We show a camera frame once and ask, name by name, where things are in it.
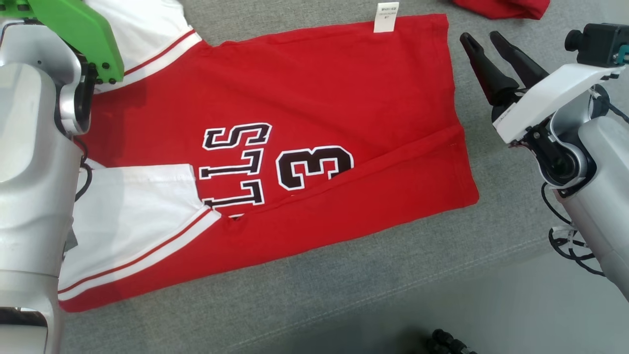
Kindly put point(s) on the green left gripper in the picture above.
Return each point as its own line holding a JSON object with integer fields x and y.
{"x": 73, "y": 29}

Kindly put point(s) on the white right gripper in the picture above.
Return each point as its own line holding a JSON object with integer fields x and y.
{"x": 550, "y": 98}

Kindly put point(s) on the red shorts with white stripes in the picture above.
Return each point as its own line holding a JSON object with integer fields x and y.
{"x": 506, "y": 7}

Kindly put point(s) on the red jersey with white sleeves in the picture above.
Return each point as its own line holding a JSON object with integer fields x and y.
{"x": 344, "y": 98}

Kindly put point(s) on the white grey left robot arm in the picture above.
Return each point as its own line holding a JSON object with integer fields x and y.
{"x": 34, "y": 196}

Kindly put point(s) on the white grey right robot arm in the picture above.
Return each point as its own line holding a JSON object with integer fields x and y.
{"x": 604, "y": 196}

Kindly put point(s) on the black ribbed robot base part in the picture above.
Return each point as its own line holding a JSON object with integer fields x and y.
{"x": 442, "y": 341}

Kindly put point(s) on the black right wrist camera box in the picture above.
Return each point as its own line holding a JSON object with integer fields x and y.
{"x": 602, "y": 44}

